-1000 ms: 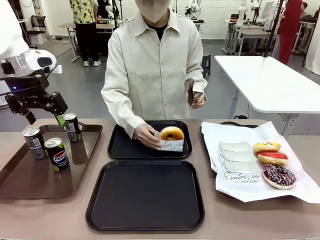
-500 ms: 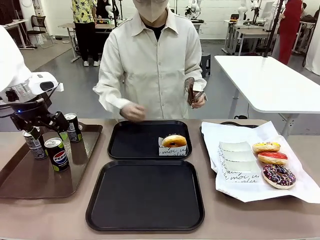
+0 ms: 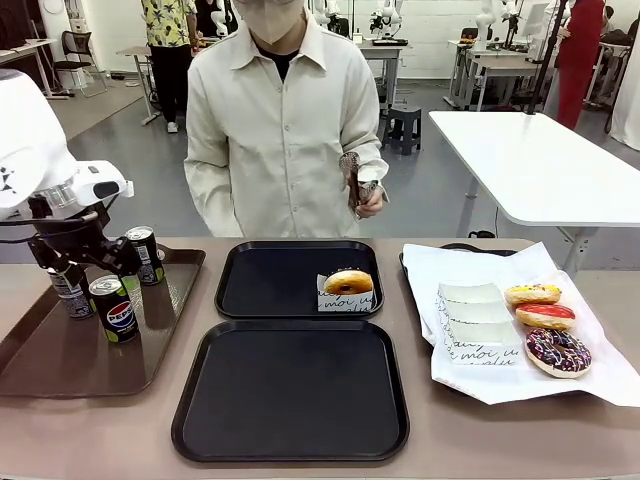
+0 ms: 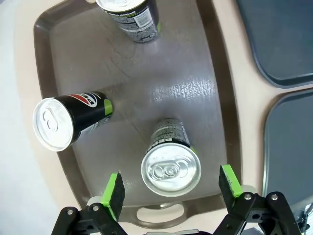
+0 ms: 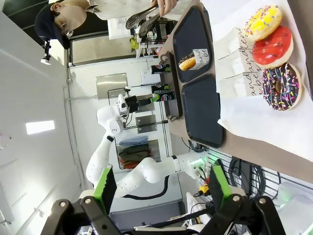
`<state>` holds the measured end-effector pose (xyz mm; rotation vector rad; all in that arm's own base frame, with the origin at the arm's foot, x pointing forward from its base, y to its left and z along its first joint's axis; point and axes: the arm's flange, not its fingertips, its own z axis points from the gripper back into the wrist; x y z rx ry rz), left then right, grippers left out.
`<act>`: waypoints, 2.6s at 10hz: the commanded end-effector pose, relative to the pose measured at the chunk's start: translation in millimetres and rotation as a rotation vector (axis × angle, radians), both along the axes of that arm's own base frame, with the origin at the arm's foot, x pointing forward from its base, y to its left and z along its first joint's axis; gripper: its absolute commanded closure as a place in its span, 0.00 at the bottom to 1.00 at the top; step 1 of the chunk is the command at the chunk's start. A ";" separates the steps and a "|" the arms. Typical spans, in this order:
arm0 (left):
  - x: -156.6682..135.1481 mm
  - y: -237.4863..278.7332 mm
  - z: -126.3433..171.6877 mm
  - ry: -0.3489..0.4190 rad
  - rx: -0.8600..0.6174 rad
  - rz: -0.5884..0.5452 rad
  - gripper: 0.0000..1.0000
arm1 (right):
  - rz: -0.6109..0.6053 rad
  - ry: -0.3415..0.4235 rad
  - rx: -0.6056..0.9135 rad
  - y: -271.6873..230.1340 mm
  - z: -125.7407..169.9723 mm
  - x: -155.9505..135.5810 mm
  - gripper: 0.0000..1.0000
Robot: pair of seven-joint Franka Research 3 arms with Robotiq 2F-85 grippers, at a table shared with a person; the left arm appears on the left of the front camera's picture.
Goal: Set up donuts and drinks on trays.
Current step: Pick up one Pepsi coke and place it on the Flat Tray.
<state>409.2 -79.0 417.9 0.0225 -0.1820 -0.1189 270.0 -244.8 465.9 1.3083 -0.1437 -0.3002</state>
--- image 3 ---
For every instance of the person in red apron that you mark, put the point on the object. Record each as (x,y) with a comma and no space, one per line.
(580,55)

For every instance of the person in cream shirt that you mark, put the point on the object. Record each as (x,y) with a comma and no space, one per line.
(280,140)

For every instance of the glazed donut on paper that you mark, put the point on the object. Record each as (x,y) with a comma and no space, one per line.
(345,303)

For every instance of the black plastic stool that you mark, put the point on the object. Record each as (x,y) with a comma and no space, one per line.
(402,130)

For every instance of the brown plastic tray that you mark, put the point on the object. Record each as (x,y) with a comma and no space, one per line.
(165,320)

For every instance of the red iced donut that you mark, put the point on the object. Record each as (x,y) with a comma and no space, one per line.
(545,316)

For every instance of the chocolate sprinkle donut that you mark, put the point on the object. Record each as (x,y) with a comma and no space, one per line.
(575,362)

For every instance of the black office chair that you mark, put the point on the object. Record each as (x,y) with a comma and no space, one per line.
(80,55)

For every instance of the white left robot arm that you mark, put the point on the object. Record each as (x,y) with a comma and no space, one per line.
(30,145)

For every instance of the black pepsi can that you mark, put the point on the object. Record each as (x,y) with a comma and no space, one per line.
(150,260)
(119,312)
(75,306)

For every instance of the white paper sheet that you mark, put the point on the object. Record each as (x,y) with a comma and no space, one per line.
(600,345)

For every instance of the metal serving tongs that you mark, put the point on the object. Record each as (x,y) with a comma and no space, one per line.
(350,172)

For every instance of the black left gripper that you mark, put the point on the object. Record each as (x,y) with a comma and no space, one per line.
(65,235)

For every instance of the person's right forearm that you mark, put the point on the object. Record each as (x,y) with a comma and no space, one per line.
(205,190)

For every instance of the grey lab desk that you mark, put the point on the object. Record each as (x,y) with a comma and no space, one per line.
(495,67)
(142,55)
(385,52)
(25,50)

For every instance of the small black tray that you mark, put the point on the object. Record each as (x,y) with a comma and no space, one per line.
(270,280)

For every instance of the white table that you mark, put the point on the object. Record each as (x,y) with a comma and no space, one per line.
(540,165)

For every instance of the black stand pole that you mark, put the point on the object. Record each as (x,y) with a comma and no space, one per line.
(547,55)

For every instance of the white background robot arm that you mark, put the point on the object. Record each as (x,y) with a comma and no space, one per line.
(387,15)
(487,20)

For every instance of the yellow iced donut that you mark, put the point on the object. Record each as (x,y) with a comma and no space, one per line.
(530,296)

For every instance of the plain glazed donut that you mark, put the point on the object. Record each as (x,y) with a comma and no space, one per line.
(336,284)

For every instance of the large black tray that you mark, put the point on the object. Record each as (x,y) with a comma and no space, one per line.
(290,390)

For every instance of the person's left hand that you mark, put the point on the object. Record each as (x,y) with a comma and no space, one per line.
(374,200)

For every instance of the person's left forearm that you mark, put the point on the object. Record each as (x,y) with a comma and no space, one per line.
(367,145)

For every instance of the white printed paper donut holder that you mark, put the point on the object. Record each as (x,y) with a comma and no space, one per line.
(475,312)
(480,350)
(467,292)

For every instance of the person in yellow patterned shirt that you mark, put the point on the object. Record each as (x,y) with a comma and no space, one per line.
(167,45)

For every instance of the beige face mask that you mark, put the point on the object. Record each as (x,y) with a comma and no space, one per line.
(272,22)

